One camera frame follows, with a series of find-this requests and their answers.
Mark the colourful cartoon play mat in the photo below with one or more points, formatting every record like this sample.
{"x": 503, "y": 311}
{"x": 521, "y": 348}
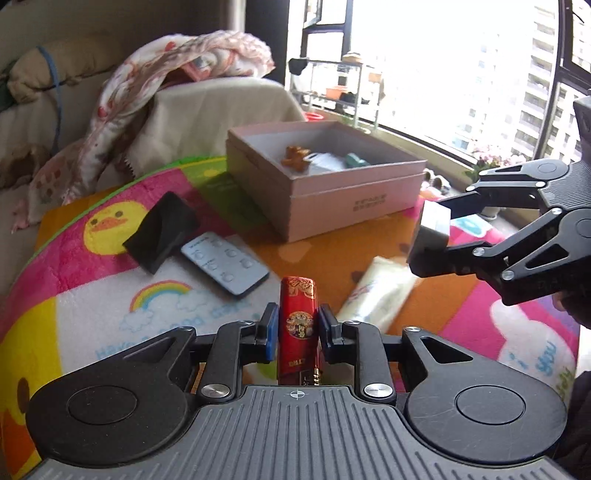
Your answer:
{"x": 115, "y": 300}

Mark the grey remote control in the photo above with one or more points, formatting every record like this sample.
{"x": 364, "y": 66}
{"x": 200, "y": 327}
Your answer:
{"x": 226, "y": 265}

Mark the pink cardboard box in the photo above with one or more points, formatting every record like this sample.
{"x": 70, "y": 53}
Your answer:
{"x": 341, "y": 203}

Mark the brown plush toy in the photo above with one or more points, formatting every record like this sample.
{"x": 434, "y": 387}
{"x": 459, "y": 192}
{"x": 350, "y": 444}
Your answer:
{"x": 21, "y": 161}

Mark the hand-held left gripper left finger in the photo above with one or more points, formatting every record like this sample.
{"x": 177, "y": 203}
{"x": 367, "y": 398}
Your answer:
{"x": 271, "y": 332}

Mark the beige covered sofa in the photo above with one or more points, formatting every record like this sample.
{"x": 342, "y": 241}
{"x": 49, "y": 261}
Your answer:
{"x": 207, "y": 115}

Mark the cream floral tube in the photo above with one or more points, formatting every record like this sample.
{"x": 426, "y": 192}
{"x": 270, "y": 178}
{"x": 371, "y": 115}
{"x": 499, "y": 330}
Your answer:
{"x": 376, "y": 290}

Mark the small white carton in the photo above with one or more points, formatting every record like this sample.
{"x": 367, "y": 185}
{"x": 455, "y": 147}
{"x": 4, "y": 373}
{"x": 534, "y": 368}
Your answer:
{"x": 431, "y": 230}

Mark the small teal object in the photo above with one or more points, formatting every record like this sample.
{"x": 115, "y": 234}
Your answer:
{"x": 358, "y": 160}

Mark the white battery charger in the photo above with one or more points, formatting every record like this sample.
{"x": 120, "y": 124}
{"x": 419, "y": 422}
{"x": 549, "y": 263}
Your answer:
{"x": 323, "y": 161}

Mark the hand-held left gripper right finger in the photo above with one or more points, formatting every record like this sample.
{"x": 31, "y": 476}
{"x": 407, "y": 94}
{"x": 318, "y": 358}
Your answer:
{"x": 327, "y": 334}

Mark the white plant pot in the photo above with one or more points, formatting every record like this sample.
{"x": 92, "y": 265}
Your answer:
{"x": 490, "y": 211}

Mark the pink flowering plant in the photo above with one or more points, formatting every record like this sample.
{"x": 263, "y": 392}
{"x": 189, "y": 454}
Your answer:
{"x": 496, "y": 161}

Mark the person's right hand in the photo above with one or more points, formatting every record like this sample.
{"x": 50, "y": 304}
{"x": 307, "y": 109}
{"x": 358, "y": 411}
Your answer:
{"x": 565, "y": 305}

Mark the beige pillow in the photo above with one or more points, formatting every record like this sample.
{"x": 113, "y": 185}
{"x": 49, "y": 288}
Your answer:
{"x": 51, "y": 69}

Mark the floral pink blanket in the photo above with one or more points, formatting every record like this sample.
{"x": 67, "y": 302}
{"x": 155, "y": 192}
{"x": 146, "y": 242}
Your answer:
{"x": 152, "y": 87}

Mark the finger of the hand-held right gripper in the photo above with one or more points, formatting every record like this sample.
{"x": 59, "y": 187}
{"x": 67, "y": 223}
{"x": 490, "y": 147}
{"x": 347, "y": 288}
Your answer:
{"x": 443, "y": 267}
{"x": 461, "y": 205}

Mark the wooden bear figurine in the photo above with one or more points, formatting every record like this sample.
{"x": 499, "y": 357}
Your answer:
{"x": 298, "y": 158}

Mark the black funnel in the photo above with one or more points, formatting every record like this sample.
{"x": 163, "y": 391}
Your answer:
{"x": 161, "y": 230}

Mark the pair of light slippers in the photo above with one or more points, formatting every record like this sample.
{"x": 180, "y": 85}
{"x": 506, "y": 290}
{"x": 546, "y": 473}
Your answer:
{"x": 436, "y": 181}

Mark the red lighter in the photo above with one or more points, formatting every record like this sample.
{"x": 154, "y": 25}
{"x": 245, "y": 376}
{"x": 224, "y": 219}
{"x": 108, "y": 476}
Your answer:
{"x": 298, "y": 323}

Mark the metal shoe rack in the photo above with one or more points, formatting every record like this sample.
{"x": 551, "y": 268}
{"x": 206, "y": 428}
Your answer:
{"x": 339, "y": 85}

